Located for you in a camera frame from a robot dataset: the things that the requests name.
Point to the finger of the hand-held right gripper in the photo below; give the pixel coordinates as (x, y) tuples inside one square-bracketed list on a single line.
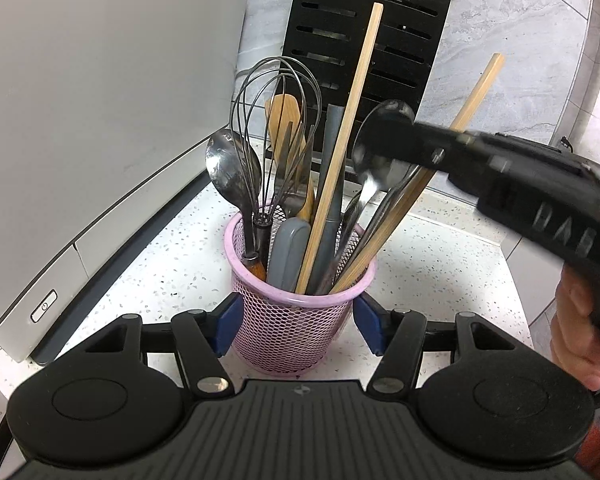
[(425, 145)]

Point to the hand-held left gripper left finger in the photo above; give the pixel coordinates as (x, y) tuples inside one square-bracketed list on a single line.
[(228, 321)]

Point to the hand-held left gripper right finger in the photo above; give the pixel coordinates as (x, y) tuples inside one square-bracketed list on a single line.
[(367, 322)]

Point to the slim steel spoon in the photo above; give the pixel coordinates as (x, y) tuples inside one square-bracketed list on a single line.
[(375, 152)]

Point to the pink mesh utensil holder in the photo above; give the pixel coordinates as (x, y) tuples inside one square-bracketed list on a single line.
[(290, 340)]

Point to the light gray silicone spatula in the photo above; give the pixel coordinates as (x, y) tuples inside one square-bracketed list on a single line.
[(287, 255)]

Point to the wooden spatula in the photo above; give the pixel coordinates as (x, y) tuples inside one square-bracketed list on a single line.
[(280, 110)]

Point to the person's right hand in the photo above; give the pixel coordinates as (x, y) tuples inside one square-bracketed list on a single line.
[(575, 330)]

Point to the dark-capped bottle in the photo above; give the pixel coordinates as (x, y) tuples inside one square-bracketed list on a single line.
[(566, 144)]

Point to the black slotted knife block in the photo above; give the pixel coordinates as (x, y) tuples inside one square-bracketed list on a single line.
[(330, 25)]

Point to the white countertop sterilizer appliance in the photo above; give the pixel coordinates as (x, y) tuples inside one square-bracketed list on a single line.
[(95, 135)]

